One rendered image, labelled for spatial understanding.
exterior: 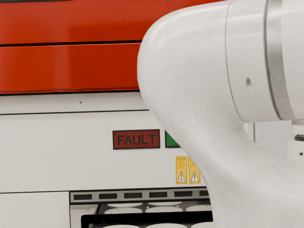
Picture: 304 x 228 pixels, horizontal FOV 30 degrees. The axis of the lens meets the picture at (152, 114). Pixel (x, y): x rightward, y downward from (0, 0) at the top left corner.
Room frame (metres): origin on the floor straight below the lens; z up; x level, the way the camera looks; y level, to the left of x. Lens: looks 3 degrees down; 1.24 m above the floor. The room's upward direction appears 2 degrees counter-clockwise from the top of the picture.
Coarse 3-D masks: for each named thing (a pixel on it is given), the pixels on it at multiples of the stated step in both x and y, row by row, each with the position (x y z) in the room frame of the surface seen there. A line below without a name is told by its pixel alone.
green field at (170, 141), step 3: (168, 135) 1.41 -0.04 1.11; (168, 138) 1.41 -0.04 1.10; (171, 138) 1.41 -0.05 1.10; (168, 141) 1.41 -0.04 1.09; (171, 141) 1.41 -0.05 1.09; (174, 141) 1.41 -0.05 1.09; (168, 144) 1.41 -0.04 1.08; (171, 144) 1.41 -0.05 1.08; (174, 144) 1.41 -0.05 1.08; (177, 144) 1.41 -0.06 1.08
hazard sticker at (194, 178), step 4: (188, 156) 1.41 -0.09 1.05; (188, 160) 1.41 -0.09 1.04; (188, 164) 1.41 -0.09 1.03; (192, 164) 1.41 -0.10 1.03; (192, 168) 1.41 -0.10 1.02; (196, 168) 1.41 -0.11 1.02; (192, 172) 1.41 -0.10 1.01; (196, 172) 1.41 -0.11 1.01; (192, 176) 1.41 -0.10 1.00; (196, 176) 1.41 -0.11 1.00; (192, 180) 1.41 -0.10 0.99; (196, 180) 1.41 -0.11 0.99
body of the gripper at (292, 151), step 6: (294, 138) 0.93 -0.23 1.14; (300, 138) 0.91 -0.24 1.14; (288, 144) 0.94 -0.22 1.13; (294, 144) 0.91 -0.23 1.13; (300, 144) 0.90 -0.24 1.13; (288, 150) 0.93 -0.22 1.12; (294, 150) 0.91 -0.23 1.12; (300, 150) 0.90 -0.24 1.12; (288, 156) 0.93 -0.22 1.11; (294, 156) 0.91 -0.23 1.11; (300, 156) 0.90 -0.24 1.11; (300, 162) 0.90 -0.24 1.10
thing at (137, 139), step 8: (120, 136) 1.41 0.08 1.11; (128, 136) 1.41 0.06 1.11; (136, 136) 1.41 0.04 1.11; (144, 136) 1.41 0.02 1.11; (152, 136) 1.41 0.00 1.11; (120, 144) 1.41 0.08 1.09; (128, 144) 1.41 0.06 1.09; (136, 144) 1.41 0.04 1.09; (144, 144) 1.41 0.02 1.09; (152, 144) 1.41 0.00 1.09
